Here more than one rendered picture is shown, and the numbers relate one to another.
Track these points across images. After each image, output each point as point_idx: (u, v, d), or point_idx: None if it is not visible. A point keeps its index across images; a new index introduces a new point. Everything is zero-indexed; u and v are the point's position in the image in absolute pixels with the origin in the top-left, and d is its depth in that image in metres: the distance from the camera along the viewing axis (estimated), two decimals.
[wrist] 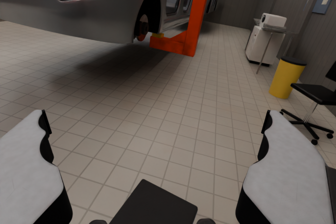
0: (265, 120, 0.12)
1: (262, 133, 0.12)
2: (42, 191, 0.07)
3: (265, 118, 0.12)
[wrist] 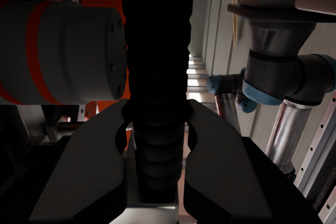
0: (186, 110, 0.13)
1: (186, 121, 0.13)
2: (106, 176, 0.07)
3: (186, 108, 0.12)
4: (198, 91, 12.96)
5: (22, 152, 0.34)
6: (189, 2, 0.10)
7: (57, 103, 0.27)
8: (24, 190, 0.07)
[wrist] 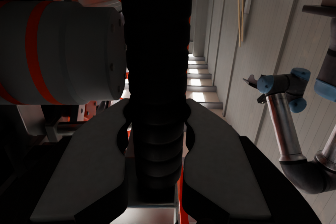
0: (184, 110, 0.13)
1: (184, 121, 0.13)
2: (107, 176, 0.07)
3: (184, 108, 0.12)
4: (202, 91, 12.97)
5: (22, 152, 0.34)
6: (189, 3, 0.10)
7: (57, 103, 0.27)
8: (26, 189, 0.07)
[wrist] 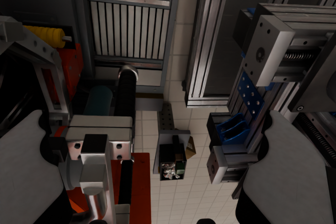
0: (265, 120, 0.12)
1: (262, 133, 0.12)
2: (42, 191, 0.07)
3: (265, 118, 0.12)
4: None
5: None
6: (135, 76, 0.43)
7: None
8: None
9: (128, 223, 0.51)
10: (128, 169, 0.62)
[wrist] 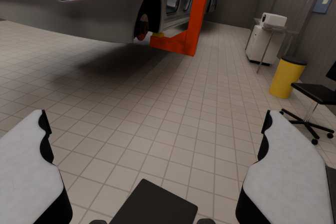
0: (265, 120, 0.12)
1: (262, 133, 0.12)
2: (42, 191, 0.07)
3: (265, 118, 0.12)
4: None
5: None
6: None
7: None
8: None
9: None
10: None
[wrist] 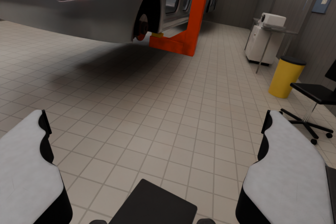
0: (265, 120, 0.12)
1: (262, 133, 0.12)
2: (42, 191, 0.07)
3: (265, 118, 0.12)
4: None
5: None
6: None
7: None
8: None
9: None
10: None
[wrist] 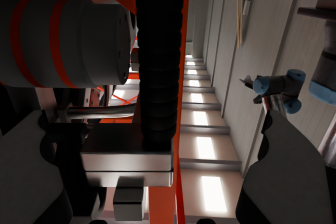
0: (265, 120, 0.12)
1: (262, 133, 0.12)
2: (42, 191, 0.07)
3: (265, 118, 0.12)
4: (200, 92, 12.99)
5: None
6: None
7: (71, 86, 0.32)
8: None
9: None
10: None
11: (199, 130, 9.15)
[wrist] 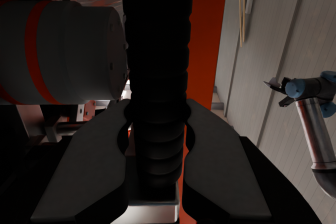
0: (183, 110, 0.13)
1: (184, 121, 0.13)
2: (107, 176, 0.07)
3: (183, 108, 0.12)
4: None
5: (21, 152, 0.34)
6: (189, 0, 0.10)
7: (56, 103, 0.27)
8: (26, 189, 0.07)
9: None
10: None
11: None
